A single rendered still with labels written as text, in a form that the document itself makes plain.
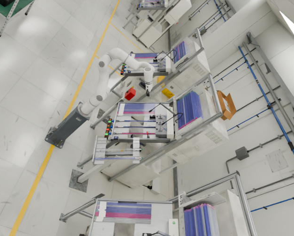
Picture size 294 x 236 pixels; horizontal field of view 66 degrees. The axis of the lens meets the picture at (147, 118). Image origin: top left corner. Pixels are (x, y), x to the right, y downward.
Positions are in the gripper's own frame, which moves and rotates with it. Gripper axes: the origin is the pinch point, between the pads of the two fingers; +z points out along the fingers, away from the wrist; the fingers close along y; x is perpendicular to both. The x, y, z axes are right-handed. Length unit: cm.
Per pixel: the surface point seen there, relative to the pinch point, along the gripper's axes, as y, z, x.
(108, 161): -64, 56, 31
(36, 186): -111, 66, 100
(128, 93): 60, 72, 56
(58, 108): 1, 69, 143
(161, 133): -15, 48, -18
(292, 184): -4, 108, -183
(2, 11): 59, -38, 224
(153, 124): 1, 56, -2
